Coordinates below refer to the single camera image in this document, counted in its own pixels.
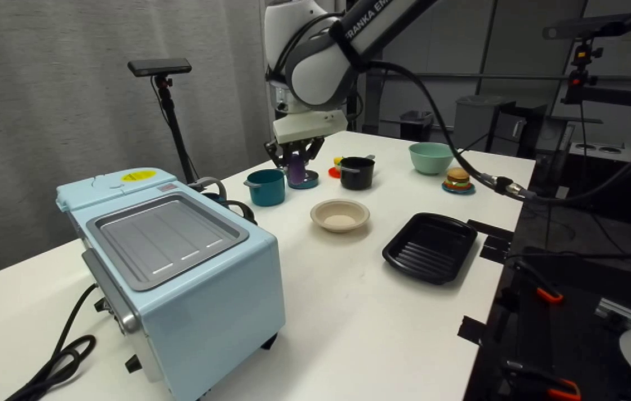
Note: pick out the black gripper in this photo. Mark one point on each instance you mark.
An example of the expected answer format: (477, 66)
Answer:
(310, 126)

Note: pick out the purple plush toy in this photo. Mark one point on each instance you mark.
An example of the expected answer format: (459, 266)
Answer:
(298, 172)

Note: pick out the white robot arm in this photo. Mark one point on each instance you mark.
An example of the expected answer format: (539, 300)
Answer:
(312, 56)

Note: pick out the orange toy piece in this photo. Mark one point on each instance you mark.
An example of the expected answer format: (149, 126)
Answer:
(336, 168)

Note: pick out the teal toy pot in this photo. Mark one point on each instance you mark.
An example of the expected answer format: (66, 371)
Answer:
(267, 187)

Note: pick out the black toy pot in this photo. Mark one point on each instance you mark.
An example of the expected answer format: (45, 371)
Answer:
(358, 172)

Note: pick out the beige shallow bowl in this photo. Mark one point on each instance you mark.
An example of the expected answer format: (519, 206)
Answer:
(339, 214)

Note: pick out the mint green bowl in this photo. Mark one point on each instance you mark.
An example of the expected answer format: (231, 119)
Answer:
(432, 159)

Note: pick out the toy burger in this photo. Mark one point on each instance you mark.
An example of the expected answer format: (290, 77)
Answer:
(459, 182)

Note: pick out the teal pot lid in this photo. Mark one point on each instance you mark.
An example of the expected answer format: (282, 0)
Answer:
(309, 182)

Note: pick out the black grill pan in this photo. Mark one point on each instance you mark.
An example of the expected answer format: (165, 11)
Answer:
(432, 248)

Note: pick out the light blue toaster oven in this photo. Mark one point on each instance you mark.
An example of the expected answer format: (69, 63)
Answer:
(190, 284)

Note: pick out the black camera on stand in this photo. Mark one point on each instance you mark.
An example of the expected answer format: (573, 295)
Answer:
(159, 72)

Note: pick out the orange handled clamp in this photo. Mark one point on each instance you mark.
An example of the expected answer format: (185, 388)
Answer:
(540, 284)
(540, 382)

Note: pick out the black camera on tripod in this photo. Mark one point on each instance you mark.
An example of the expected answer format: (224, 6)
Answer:
(580, 82)

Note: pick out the orange handled clamp lower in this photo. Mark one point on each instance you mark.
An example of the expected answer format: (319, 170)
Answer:
(540, 382)

